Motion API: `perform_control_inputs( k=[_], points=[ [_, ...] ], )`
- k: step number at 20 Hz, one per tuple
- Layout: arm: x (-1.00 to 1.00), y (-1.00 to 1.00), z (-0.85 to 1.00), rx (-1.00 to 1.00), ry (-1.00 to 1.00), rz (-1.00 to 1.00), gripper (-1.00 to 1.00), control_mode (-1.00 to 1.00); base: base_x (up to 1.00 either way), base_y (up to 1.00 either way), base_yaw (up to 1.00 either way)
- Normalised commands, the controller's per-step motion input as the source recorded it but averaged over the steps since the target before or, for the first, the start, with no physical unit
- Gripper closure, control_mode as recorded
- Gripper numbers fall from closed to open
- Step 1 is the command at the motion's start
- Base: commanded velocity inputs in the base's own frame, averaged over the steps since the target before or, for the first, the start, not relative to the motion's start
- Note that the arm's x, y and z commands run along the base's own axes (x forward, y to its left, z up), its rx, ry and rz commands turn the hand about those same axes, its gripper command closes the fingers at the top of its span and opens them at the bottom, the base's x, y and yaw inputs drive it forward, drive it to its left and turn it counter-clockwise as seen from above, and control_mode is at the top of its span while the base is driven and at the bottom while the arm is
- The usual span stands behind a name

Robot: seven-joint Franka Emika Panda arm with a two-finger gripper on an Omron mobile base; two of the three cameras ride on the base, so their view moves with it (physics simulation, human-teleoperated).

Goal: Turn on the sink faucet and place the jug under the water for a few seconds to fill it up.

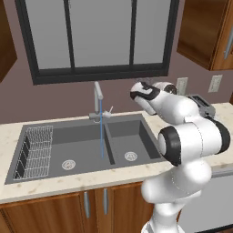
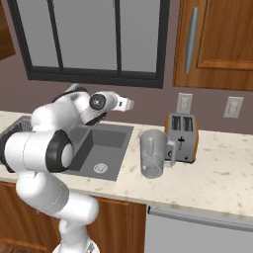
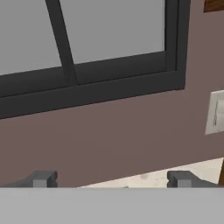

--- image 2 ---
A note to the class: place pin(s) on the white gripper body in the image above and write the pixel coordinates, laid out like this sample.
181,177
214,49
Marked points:
129,104

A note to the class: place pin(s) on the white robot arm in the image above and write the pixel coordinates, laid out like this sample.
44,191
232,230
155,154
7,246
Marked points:
42,154

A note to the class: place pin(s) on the grey translucent jug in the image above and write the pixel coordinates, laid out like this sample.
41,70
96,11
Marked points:
152,152

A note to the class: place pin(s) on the grey kitchen sink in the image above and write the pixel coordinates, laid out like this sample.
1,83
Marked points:
99,151

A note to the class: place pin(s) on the silver and orange toaster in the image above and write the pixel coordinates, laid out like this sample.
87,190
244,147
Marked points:
183,136

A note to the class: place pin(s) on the black framed window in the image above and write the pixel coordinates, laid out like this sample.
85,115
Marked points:
89,39

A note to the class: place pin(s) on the wooden base cupboard door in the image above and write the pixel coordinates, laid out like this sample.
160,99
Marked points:
112,224
23,217

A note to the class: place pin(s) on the silver dishwasher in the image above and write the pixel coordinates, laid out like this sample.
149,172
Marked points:
197,230

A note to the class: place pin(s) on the white wall socket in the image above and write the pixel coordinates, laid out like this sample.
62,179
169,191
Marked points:
233,107
184,103

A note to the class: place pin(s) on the wooden wall cupboard door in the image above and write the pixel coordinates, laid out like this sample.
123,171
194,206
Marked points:
215,42

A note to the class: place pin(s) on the wooden wall cupboard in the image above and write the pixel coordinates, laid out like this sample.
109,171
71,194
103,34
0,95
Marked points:
6,29

